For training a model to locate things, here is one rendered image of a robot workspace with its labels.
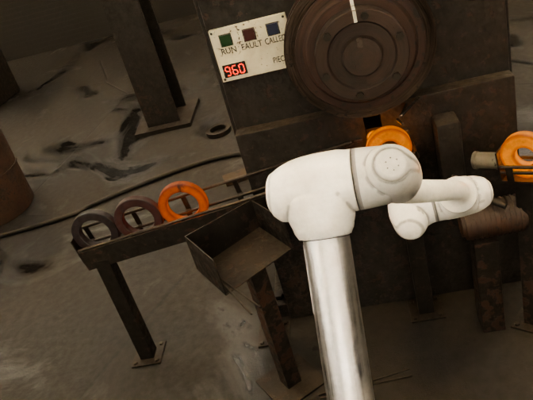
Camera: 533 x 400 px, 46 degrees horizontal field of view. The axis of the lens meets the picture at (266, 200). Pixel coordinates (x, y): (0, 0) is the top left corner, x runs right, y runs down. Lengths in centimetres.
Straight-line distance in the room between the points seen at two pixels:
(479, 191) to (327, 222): 66
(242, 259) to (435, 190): 74
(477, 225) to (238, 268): 80
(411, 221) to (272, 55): 75
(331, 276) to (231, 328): 150
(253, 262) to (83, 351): 121
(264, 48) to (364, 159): 96
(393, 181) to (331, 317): 31
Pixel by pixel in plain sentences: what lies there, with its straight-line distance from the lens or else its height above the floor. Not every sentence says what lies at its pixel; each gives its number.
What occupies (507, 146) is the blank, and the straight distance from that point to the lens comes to 212.
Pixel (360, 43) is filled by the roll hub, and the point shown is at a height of 116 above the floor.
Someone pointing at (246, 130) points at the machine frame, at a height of 87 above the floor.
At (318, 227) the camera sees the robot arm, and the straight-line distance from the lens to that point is 129.
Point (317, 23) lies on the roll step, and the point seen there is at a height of 123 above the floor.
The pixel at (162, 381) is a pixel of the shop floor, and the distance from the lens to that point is 268.
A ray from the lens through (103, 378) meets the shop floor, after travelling 284.
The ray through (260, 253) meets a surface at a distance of 207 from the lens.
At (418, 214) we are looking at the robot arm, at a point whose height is 75.
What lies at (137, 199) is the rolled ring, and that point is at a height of 74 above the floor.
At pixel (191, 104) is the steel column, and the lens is 522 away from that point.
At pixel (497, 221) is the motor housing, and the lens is 221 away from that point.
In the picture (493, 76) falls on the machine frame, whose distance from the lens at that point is 229.
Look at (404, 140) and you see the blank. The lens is 219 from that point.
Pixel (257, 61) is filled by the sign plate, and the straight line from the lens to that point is 218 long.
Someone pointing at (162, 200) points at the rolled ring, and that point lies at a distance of 233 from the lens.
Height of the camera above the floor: 176
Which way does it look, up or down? 29 degrees down
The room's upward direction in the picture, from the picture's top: 17 degrees counter-clockwise
